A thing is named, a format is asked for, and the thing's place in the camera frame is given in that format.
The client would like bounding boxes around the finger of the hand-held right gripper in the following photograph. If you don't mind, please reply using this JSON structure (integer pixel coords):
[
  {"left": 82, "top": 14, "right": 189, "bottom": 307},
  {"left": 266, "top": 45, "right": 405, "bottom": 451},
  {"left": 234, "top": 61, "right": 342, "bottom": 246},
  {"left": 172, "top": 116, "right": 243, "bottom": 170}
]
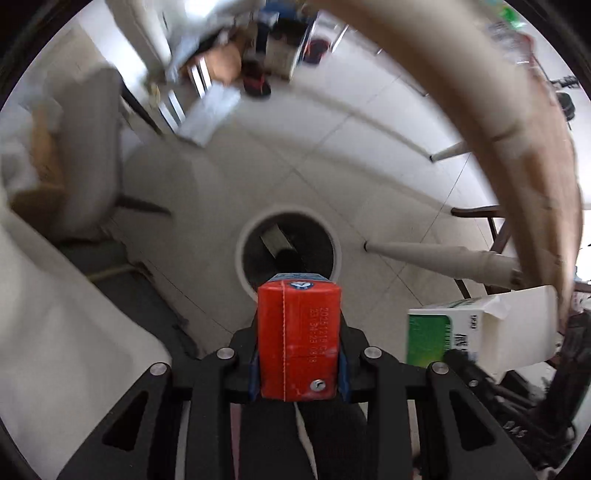
[{"left": 443, "top": 349, "right": 507, "bottom": 400}]

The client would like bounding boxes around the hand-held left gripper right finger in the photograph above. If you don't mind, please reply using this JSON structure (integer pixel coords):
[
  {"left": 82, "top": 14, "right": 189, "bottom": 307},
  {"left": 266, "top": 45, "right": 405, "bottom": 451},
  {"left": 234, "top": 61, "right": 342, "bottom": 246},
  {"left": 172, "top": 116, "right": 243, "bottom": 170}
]
[{"left": 339, "top": 318, "right": 541, "bottom": 480}]

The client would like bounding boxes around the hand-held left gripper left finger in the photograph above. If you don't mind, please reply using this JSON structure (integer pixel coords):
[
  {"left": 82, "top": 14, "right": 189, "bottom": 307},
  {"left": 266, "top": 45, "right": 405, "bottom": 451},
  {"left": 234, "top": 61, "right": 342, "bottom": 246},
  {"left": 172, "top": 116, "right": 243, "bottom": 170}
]
[{"left": 55, "top": 320, "right": 260, "bottom": 480}]

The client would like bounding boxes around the green white milk carton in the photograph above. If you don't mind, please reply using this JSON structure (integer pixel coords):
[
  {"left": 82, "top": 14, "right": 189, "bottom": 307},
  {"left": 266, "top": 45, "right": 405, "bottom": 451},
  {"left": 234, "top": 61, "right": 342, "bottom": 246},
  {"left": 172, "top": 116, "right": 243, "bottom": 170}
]
[{"left": 405, "top": 285, "right": 560, "bottom": 384}]

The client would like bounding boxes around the red drink carton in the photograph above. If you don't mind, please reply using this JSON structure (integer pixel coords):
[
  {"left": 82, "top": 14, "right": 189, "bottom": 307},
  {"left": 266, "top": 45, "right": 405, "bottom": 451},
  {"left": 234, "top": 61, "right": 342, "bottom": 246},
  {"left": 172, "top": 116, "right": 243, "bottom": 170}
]
[{"left": 256, "top": 272, "right": 343, "bottom": 403}]

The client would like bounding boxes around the white round trash bin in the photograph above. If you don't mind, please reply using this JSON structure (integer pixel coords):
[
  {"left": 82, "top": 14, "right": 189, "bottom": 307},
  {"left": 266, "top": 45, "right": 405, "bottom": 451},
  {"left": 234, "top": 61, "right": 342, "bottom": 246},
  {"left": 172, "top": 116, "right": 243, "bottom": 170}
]
[{"left": 235, "top": 202, "right": 343, "bottom": 305}]

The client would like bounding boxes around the white-legged table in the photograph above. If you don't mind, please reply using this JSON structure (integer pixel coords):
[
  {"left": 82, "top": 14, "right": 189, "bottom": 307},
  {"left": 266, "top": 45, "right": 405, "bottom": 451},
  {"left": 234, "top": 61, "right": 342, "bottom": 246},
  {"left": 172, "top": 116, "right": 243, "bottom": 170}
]
[{"left": 365, "top": 138, "right": 527, "bottom": 289}]

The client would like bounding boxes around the dark wooden chair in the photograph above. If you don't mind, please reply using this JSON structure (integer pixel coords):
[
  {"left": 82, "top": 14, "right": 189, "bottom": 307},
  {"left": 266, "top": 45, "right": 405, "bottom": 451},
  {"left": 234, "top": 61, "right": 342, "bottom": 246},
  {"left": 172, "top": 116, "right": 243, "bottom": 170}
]
[{"left": 450, "top": 204, "right": 514, "bottom": 298}]

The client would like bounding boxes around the white bedding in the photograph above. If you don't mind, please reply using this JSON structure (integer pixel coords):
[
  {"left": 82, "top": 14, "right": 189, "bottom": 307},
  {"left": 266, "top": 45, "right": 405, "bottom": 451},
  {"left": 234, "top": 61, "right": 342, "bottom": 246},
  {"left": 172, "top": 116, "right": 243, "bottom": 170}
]
[{"left": 0, "top": 185, "right": 172, "bottom": 467}]

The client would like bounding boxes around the brown checked tablecloth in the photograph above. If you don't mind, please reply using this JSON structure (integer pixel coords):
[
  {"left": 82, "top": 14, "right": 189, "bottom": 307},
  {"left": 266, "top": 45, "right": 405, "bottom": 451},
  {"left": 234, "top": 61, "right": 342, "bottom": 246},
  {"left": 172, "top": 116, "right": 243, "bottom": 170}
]
[{"left": 318, "top": 0, "right": 585, "bottom": 324}]

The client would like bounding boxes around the grey upholstered chair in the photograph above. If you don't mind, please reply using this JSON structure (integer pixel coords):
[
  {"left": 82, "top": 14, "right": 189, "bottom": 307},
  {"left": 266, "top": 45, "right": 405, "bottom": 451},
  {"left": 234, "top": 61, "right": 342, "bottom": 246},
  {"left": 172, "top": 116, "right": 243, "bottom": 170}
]
[{"left": 46, "top": 67, "right": 172, "bottom": 241}]

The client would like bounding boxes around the dark red slipper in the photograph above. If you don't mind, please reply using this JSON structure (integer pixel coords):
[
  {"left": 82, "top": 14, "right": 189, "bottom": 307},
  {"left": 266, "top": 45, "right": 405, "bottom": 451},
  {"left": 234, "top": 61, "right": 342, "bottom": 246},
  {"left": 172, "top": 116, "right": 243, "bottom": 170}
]
[{"left": 240, "top": 59, "right": 273, "bottom": 99}]

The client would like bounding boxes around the brown cardboard box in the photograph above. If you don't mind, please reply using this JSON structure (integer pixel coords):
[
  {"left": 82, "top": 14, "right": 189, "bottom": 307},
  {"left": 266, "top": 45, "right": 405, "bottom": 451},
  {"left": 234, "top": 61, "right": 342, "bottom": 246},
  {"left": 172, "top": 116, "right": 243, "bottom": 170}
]
[{"left": 11, "top": 104, "right": 66, "bottom": 224}]

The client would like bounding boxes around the brown paper bag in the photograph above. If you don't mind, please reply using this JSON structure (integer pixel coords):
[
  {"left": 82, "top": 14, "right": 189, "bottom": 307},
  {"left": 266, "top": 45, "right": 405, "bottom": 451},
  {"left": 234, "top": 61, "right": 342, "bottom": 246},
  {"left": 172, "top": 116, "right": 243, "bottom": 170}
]
[{"left": 203, "top": 42, "right": 243, "bottom": 86}]

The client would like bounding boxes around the white metal frame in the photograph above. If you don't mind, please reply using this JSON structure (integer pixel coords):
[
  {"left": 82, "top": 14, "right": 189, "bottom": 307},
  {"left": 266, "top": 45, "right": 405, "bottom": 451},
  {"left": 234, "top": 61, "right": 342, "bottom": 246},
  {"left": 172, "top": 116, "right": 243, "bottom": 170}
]
[{"left": 187, "top": 58, "right": 213, "bottom": 99}]

